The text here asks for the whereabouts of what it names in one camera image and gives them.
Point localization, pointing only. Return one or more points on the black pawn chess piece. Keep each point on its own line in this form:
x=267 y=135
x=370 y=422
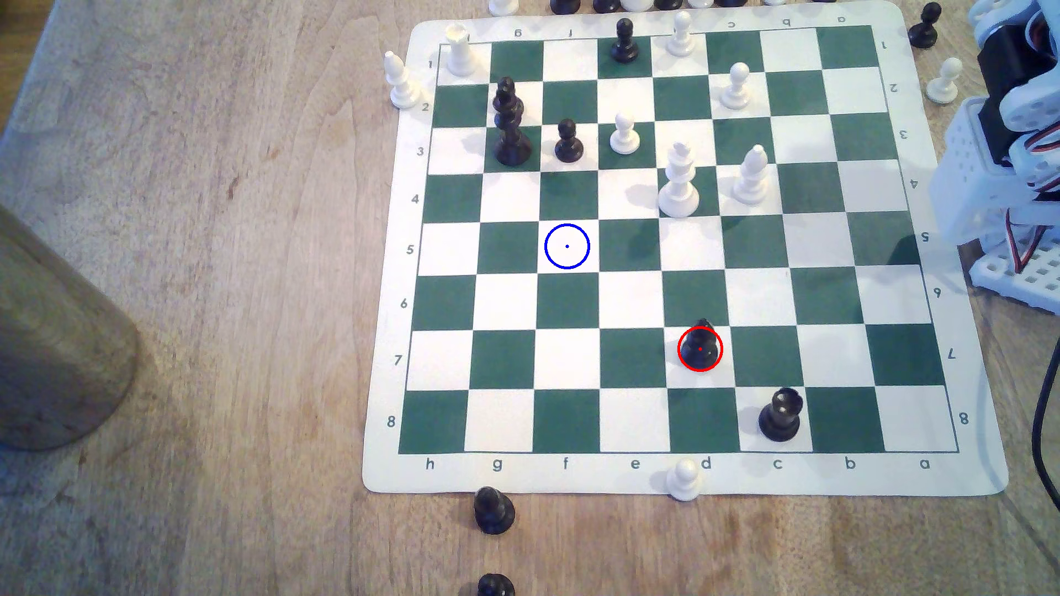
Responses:
x=494 y=511
x=624 y=45
x=568 y=145
x=700 y=343
x=924 y=29

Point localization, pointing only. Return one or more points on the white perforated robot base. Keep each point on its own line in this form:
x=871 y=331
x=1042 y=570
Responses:
x=1039 y=277

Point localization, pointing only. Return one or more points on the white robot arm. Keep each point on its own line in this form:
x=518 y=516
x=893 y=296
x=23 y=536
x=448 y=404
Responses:
x=969 y=165

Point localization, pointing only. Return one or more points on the green and white chess mat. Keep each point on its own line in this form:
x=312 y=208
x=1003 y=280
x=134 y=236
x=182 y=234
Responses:
x=567 y=199

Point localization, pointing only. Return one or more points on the black queen chess piece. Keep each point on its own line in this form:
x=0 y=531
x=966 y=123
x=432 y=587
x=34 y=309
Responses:
x=510 y=137

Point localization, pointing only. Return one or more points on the white queen chess piece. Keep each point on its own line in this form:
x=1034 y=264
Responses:
x=679 y=189

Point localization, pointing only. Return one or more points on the white pawn chess piece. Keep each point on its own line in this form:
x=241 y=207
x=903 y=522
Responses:
x=734 y=91
x=684 y=480
x=624 y=137
x=944 y=83
x=681 y=37

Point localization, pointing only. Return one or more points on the white bishop chess piece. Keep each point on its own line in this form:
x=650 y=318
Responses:
x=402 y=83
x=752 y=178

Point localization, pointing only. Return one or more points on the white rook chess piece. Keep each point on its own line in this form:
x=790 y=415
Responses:
x=460 y=54

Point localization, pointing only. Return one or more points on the brown wooden cylinder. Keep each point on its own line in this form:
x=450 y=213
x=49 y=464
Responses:
x=58 y=348

